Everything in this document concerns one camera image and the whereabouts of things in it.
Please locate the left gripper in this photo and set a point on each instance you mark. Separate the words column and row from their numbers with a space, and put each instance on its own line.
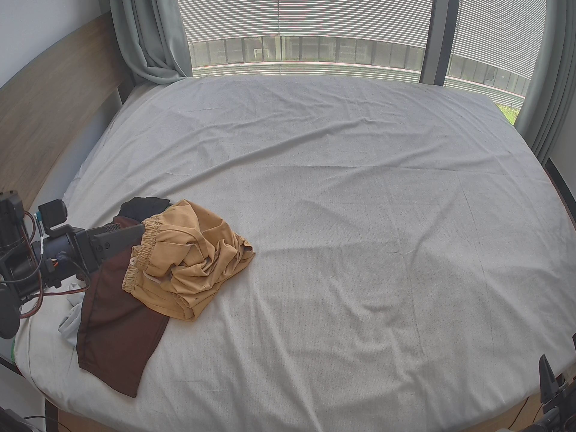
column 76, row 250

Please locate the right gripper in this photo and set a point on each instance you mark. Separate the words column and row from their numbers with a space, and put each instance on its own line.
column 555, row 414

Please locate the tan shorts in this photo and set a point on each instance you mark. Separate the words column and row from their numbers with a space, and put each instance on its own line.
column 198, row 259

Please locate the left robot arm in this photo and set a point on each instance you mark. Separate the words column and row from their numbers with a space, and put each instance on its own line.
column 13, row 268

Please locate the bed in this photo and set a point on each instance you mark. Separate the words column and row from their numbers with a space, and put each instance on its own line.
column 337, row 196

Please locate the pale grey garment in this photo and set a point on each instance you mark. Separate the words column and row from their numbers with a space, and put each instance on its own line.
column 71, row 324

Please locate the black garment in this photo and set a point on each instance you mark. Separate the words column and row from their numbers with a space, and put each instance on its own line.
column 144, row 207

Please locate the brown shorts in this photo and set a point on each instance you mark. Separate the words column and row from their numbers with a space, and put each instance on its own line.
column 117, row 331

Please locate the grey-green curtain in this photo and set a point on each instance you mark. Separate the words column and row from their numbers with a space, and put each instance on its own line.
column 553, row 83
column 148, row 25

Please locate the window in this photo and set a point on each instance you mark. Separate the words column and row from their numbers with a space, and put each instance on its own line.
column 315, row 16

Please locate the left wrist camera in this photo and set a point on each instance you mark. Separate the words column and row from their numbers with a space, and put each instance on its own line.
column 53, row 212

